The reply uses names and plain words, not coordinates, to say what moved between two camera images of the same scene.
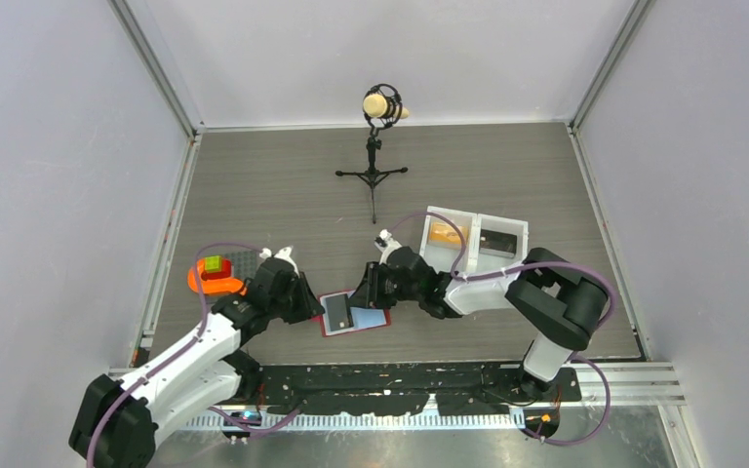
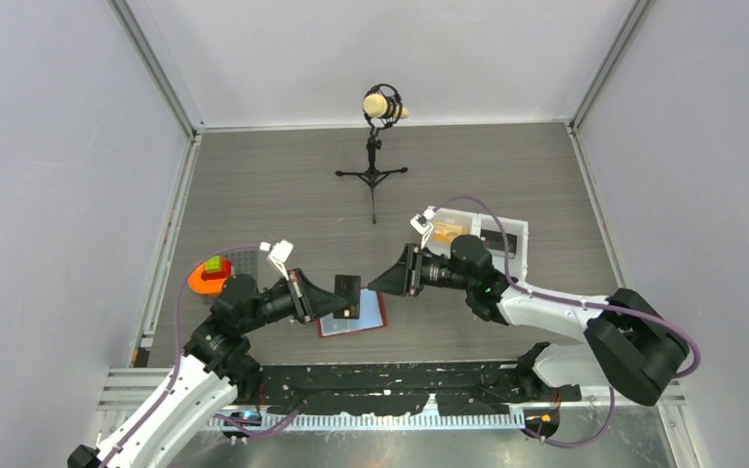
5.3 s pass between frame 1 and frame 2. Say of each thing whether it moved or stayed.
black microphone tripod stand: stayed
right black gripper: moved
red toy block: stayed
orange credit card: stayed
